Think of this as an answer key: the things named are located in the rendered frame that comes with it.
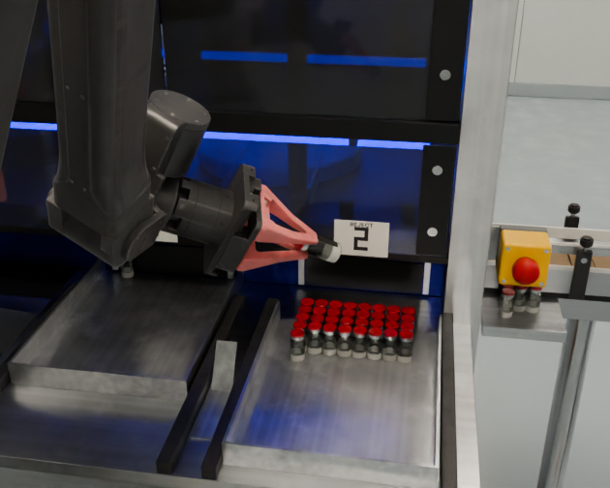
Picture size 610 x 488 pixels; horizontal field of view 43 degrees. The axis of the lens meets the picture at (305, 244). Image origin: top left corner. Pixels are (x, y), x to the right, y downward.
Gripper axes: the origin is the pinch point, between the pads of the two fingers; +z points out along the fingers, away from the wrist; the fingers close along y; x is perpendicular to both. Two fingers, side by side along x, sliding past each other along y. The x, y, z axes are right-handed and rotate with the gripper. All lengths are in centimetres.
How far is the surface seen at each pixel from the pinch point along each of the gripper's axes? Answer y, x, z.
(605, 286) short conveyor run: -11, 26, 65
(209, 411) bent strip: -35.1, 2.7, 3.7
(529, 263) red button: -7.0, 19.4, 42.9
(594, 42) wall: -84, 407, 311
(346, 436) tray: -25.8, -3.5, 18.8
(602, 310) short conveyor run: -15, 24, 67
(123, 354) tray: -44.7, 16.6, -6.2
